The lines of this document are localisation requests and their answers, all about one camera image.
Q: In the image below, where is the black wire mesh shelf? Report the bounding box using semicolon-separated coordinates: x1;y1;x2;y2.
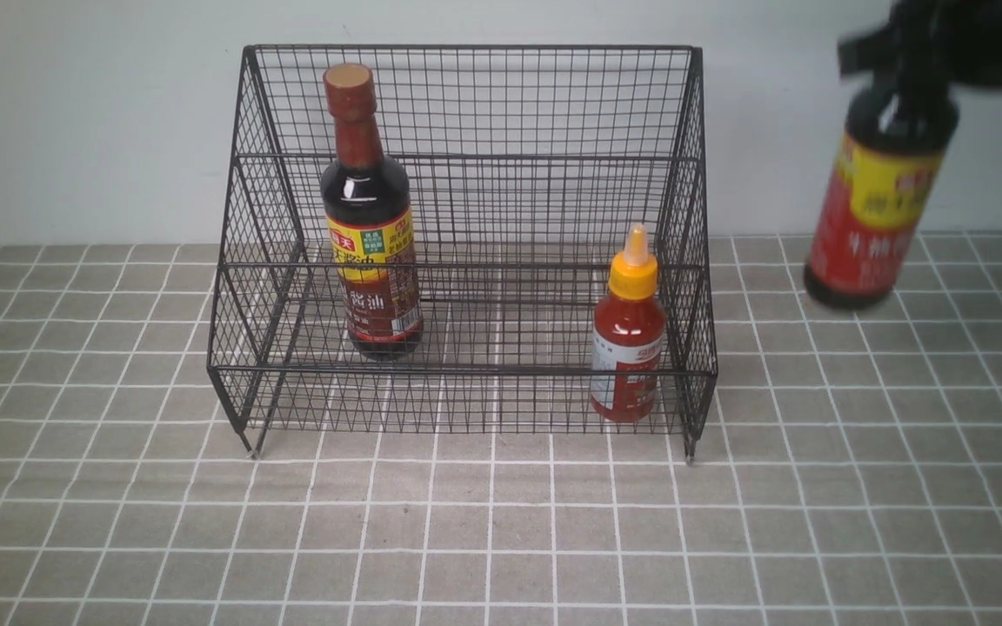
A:
207;44;718;461

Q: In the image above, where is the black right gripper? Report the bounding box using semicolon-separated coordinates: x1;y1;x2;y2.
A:
838;1;1002;90

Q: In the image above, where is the red label soy sauce bottle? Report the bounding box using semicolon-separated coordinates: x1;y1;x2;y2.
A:
803;76;959;310

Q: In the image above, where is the grey checkered tablecloth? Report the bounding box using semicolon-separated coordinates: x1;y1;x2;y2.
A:
0;233;1002;625

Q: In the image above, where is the brown label soy sauce bottle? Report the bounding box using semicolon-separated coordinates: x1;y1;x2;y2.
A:
319;63;423;361

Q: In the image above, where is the red ketchup squeeze bottle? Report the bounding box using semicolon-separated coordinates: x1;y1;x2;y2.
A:
590;223;667;424

